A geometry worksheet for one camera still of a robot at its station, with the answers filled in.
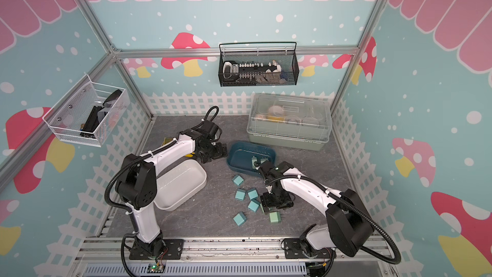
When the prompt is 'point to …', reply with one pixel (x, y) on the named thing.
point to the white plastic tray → (176, 184)
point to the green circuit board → (155, 268)
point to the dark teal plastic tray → (239, 154)
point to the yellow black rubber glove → (166, 140)
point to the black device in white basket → (92, 123)
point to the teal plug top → (237, 179)
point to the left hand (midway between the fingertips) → (221, 159)
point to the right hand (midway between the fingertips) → (273, 209)
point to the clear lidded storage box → (291, 122)
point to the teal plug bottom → (239, 218)
